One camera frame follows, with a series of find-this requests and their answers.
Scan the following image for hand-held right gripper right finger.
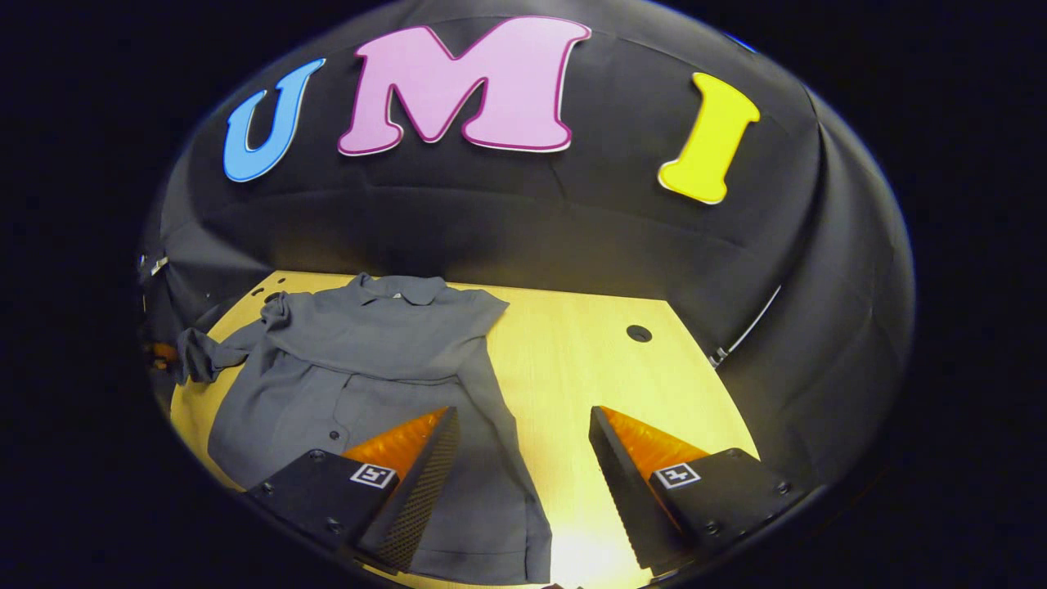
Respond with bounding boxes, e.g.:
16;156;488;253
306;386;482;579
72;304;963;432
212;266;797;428
587;406;819;573

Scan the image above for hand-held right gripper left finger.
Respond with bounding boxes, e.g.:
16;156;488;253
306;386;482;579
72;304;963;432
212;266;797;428
245;406;462;575

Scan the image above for gray button-up shirt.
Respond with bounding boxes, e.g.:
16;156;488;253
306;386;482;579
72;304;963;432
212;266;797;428
174;273;554;587

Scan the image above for black backdrop cloth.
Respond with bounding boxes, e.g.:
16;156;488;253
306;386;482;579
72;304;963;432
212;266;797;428
139;0;917;492

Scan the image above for white cord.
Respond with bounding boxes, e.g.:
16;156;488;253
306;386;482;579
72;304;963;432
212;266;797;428
708;284;784;370

